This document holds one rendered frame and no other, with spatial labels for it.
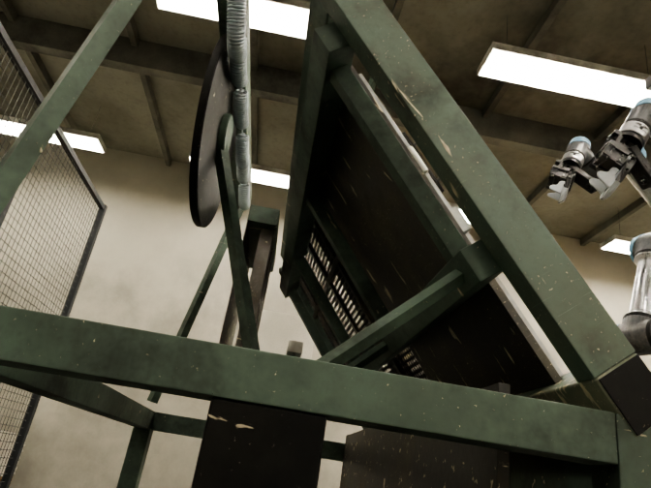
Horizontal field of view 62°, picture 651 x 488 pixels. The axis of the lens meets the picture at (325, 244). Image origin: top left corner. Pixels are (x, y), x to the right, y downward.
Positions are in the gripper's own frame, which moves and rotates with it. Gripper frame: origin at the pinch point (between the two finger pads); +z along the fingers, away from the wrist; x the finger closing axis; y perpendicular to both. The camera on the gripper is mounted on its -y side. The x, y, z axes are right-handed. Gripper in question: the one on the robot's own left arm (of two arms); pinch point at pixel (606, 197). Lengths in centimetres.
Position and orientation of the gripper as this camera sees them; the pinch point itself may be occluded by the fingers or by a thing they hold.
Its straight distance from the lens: 154.2
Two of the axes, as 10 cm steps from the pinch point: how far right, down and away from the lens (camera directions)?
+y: -8.0, -5.8, 1.6
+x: 1.0, -3.9, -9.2
